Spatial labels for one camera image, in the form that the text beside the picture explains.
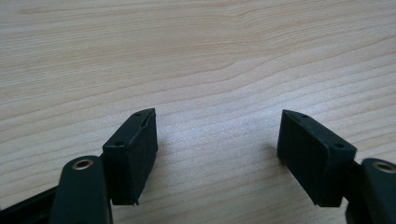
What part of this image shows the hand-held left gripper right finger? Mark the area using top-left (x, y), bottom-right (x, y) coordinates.
top-left (276, 108), bottom-right (358, 208)

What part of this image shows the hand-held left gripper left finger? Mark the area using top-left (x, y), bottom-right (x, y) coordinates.
top-left (102, 107), bottom-right (159, 206)

